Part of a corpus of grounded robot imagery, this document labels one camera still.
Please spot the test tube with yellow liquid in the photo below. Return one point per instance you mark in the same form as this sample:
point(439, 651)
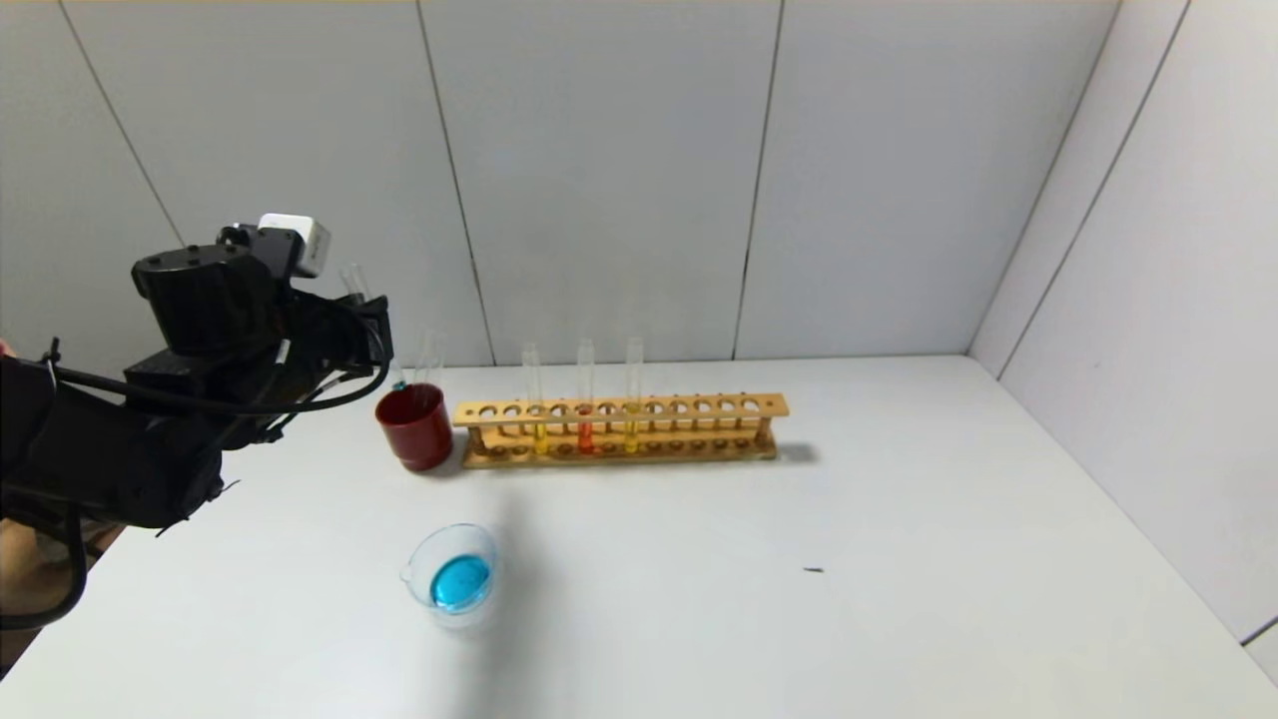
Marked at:
point(631, 437)
point(540, 440)

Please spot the test tube with blue liquid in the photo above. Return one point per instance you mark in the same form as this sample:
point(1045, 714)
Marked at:
point(352, 280)

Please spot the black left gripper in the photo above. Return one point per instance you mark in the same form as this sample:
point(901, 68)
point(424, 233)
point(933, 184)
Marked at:
point(376, 330)

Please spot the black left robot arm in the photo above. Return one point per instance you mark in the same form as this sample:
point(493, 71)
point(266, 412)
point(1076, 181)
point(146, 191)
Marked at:
point(110, 449)

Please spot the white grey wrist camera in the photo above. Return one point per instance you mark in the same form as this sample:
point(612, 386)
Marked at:
point(300, 240)

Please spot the wooden test tube rack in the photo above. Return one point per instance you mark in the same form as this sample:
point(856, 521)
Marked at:
point(780, 407)

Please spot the red cup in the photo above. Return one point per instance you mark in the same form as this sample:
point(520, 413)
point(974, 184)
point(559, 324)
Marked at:
point(419, 444)

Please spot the clear glass beaker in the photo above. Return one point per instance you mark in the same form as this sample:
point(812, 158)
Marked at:
point(461, 581)

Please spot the empty glass test tube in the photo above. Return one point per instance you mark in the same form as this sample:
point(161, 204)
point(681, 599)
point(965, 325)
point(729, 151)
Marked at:
point(431, 361)

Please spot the test tube with red liquid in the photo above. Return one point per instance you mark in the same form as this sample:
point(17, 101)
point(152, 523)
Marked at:
point(585, 437)

